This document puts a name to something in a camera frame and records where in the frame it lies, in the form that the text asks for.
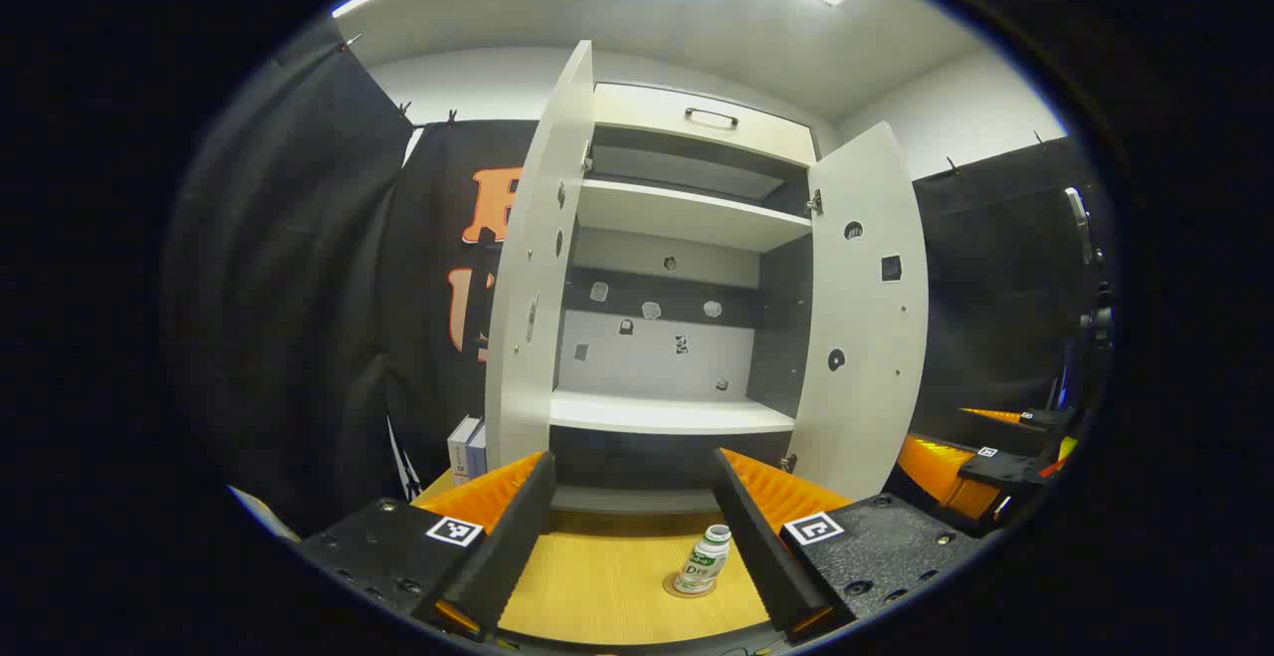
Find black backdrop cloth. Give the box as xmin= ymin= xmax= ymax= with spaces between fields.
xmin=164 ymin=24 xmax=1121 ymax=538

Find white and grey cabinet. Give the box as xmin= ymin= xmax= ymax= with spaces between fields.
xmin=485 ymin=39 xmax=930 ymax=518

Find white cabinet door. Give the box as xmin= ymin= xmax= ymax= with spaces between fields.
xmin=485 ymin=39 xmax=595 ymax=473
xmin=781 ymin=120 xmax=930 ymax=503

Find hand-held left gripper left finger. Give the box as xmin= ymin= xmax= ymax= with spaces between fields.
xmin=297 ymin=450 xmax=558 ymax=642

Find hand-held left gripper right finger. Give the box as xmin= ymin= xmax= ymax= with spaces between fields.
xmin=709 ymin=447 xmax=986 ymax=642

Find white cardboard box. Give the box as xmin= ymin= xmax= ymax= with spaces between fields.
xmin=447 ymin=415 xmax=484 ymax=488

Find white cabinet drawer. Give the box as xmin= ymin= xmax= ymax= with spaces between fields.
xmin=593 ymin=82 xmax=819 ymax=167

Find white plastic bottle green label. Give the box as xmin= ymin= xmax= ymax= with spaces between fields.
xmin=674 ymin=525 xmax=733 ymax=595

